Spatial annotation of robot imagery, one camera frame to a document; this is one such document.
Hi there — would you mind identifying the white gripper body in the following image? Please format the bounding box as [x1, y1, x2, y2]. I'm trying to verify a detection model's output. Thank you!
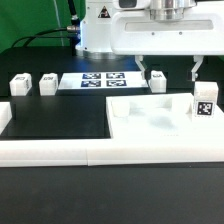
[110, 1, 224, 56]

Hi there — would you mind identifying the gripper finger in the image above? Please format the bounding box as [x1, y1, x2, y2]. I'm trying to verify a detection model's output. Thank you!
[191, 55, 204, 81]
[135, 55, 147, 78]

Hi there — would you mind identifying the white square tabletop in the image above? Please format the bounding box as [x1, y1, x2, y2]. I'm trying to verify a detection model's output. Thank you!
[106, 93, 224, 140]

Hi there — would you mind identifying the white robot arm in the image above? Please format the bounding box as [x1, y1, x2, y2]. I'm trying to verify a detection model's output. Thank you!
[77, 0, 224, 79]

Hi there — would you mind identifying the white marker sheet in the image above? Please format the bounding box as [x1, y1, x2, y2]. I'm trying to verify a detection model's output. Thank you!
[58, 71, 147, 90]

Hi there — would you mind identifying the white U-shaped fence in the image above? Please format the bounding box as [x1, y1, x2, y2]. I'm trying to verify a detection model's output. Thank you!
[0, 101, 224, 168]

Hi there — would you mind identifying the metal cable connector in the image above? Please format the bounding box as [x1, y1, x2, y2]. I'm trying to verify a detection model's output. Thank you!
[66, 25, 80, 33]

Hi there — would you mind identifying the black cable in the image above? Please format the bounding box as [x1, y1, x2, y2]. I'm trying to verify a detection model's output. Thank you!
[11, 28, 73, 49]

